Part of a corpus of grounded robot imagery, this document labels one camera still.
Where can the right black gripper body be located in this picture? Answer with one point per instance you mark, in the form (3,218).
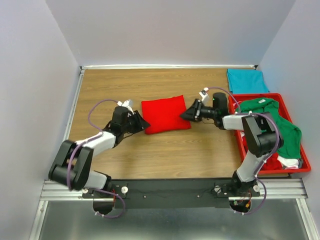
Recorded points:
(205,112)

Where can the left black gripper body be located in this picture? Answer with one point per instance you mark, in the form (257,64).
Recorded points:
(129,126)

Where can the red t-shirt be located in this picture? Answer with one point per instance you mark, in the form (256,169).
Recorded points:
(163,115)
(272,163)

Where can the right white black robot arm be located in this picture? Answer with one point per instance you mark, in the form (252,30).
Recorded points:
(261,133)

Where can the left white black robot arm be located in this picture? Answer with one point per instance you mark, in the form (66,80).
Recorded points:
(72,164)

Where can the folded blue t-shirt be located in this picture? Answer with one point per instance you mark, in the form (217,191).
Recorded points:
(246,81)

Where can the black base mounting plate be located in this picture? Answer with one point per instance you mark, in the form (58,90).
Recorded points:
(126,194)

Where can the red t-shirt in bin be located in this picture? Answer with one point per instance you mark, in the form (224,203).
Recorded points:
(272,163)

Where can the green t-shirt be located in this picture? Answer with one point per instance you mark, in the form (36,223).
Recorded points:
(291,134)

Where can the white t-shirt in bin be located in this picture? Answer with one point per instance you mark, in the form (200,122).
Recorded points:
(289,163)

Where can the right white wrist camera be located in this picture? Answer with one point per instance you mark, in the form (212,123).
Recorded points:
(204,95)

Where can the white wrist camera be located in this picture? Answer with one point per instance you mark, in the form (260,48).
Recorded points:
(127,104)
(204,95)

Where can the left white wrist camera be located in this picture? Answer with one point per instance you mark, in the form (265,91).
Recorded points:
(127,104)

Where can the aluminium rail frame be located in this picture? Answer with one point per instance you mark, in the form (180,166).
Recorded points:
(280,212)

